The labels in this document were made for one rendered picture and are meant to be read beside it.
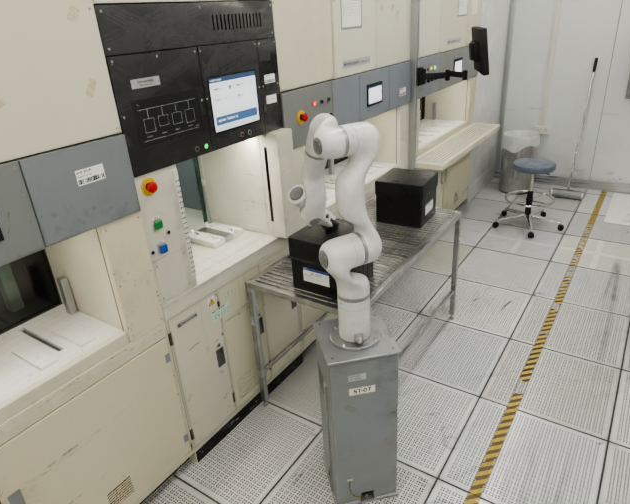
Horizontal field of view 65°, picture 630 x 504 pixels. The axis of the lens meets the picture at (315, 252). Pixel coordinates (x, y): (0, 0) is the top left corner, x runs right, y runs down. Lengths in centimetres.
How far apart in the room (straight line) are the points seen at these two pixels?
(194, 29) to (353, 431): 164
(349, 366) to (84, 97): 126
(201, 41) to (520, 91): 451
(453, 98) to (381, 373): 359
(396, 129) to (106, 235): 237
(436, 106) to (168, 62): 356
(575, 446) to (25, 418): 229
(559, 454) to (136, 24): 248
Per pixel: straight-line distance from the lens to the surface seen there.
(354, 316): 183
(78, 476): 216
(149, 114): 192
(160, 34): 198
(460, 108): 509
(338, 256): 168
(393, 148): 372
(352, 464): 220
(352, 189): 163
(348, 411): 199
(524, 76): 609
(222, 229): 265
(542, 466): 263
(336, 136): 157
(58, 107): 174
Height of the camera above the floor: 188
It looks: 25 degrees down
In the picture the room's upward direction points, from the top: 4 degrees counter-clockwise
